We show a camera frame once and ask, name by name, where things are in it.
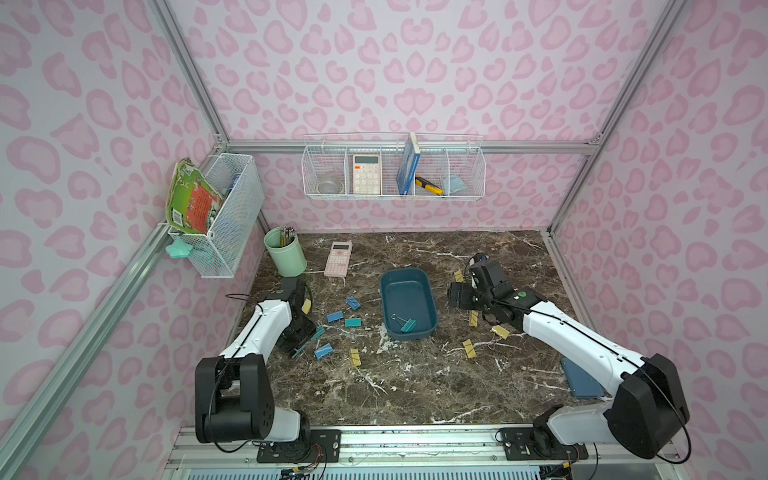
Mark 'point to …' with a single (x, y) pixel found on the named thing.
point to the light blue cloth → (456, 184)
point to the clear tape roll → (329, 187)
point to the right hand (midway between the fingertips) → (460, 291)
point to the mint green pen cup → (282, 246)
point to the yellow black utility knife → (429, 186)
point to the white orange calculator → (366, 174)
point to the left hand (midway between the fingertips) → (302, 336)
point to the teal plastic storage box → (409, 307)
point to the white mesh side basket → (219, 252)
